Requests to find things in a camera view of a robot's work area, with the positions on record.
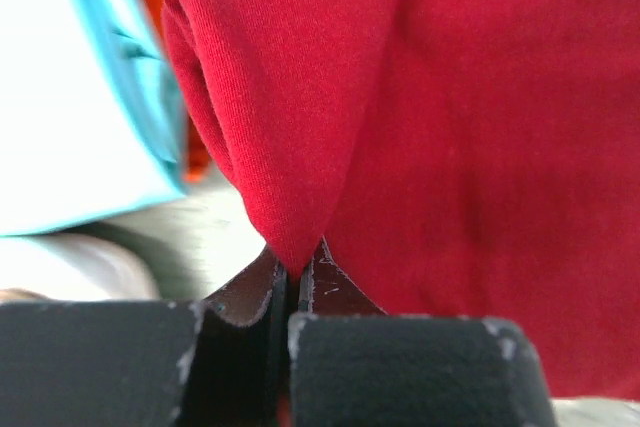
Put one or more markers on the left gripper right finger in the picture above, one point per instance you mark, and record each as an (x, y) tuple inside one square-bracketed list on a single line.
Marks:
[(325, 289)]

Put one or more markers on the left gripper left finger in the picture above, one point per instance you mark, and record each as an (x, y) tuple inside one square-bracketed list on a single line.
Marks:
[(243, 301)]

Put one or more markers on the red t shirt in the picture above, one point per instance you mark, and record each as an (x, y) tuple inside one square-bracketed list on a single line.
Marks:
[(474, 157)]

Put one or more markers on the white t shirt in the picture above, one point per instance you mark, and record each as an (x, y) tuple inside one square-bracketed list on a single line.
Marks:
[(72, 267)]

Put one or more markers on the folded teal t shirt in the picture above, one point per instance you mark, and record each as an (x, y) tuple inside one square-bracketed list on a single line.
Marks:
[(92, 119)]

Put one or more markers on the folded orange t shirt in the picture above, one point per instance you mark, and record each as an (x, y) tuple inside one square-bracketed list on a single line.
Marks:
[(198, 159)]

